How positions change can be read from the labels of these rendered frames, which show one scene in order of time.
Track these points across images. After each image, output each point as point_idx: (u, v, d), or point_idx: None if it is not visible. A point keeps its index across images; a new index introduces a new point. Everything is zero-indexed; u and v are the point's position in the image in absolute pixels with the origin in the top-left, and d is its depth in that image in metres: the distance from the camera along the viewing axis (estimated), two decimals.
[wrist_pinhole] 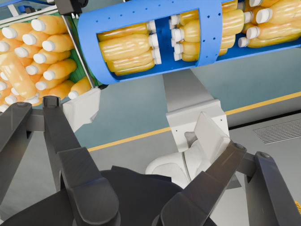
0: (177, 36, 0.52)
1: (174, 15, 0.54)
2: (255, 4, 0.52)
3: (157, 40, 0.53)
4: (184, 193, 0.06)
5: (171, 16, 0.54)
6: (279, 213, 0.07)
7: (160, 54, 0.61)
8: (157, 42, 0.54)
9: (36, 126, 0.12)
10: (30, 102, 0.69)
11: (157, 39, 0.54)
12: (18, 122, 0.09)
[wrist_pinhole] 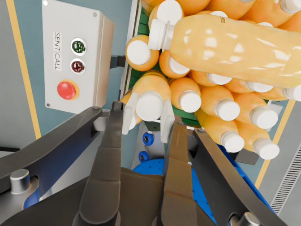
0: None
1: None
2: None
3: None
4: (167, 188, 0.06)
5: None
6: (231, 183, 0.08)
7: None
8: None
9: (105, 126, 0.14)
10: (158, 29, 0.20)
11: None
12: (84, 122, 0.11)
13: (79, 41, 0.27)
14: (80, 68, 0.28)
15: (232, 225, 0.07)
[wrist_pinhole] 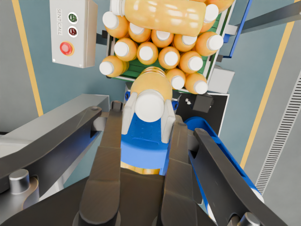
0: None
1: None
2: None
3: (148, 96, 0.19)
4: (167, 188, 0.06)
5: None
6: (231, 183, 0.08)
7: None
8: (142, 102, 0.19)
9: (105, 126, 0.14)
10: (116, 1, 0.35)
11: (149, 99, 0.19)
12: (83, 122, 0.11)
13: (73, 14, 0.42)
14: (74, 32, 0.44)
15: None
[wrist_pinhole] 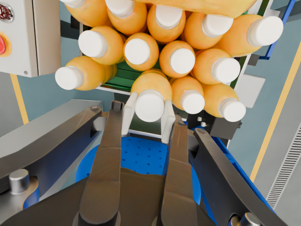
0: None
1: None
2: None
3: (148, 96, 0.19)
4: (167, 188, 0.06)
5: None
6: (231, 183, 0.08)
7: None
8: (142, 102, 0.19)
9: (105, 126, 0.14)
10: None
11: (149, 99, 0.19)
12: (83, 122, 0.11)
13: None
14: (4, 13, 0.24)
15: None
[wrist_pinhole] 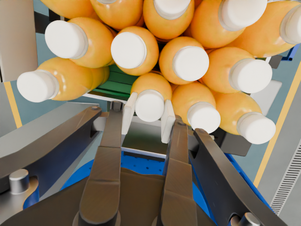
0: None
1: None
2: None
3: (148, 96, 0.19)
4: (167, 188, 0.06)
5: None
6: (231, 183, 0.08)
7: None
8: (142, 102, 0.19)
9: (105, 126, 0.14)
10: None
11: (149, 99, 0.19)
12: (83, 122, 0.11)
13: None
14: None
15: None
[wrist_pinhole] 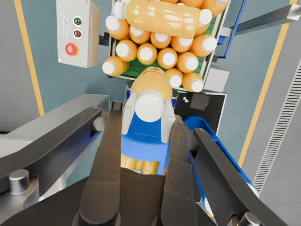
0: None
1: None
2: None
3: (148, 96, 0.19)
4: (167, 188, 0.06)
5: None
6: (231, 183, 0.08)
7: None
8: (142, 102, 0.19)
9: (105, 126, 0.14)
10: (118, 6, 0.39)
11: (149, 99, 0.19)
12: (83, 122, 0.11)
13: (78, 18, 0.46)
14: (79, 34, 0.47)
15: None
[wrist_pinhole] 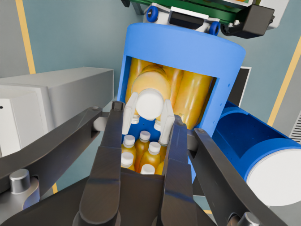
0: None
1: None
2: None
3: None
4: (167, 188, 0.06)
5: None
6: (231, 183, 0.08)
7: (144, 97, 0.20)
8: None
9: (105, 126, 0.14)
10: None
11: None
12: (84, 122, 0.11)
13: None
14: None
15: (232, 225, 0.07)
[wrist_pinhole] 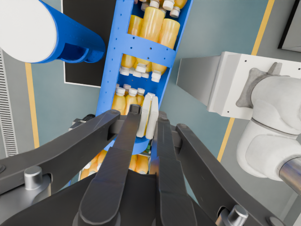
0: (137, 68, 0.60)
1: (122, 71, 0.63)
2: None
3: None
4: (161, 188, 0.06)
5: (122, 74, 0.64)
6: (218, 177, 0.08)
7: None
8: None
9: None
10: None
11: None
12: (101, 125, 0.11)
13: None
14: None
15: (223, 219, 0.07)
